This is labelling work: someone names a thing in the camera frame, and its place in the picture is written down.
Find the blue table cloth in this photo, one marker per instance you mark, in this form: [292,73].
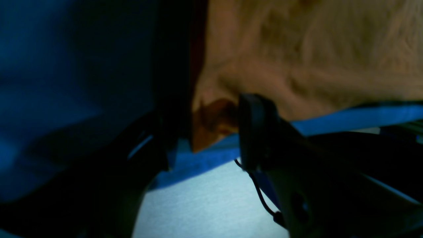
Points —
[76,73]

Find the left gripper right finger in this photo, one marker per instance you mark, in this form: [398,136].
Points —
[345,185]

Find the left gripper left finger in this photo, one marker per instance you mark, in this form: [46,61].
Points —
[100,196]

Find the orange t-shirt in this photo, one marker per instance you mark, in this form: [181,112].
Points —
[310,57]

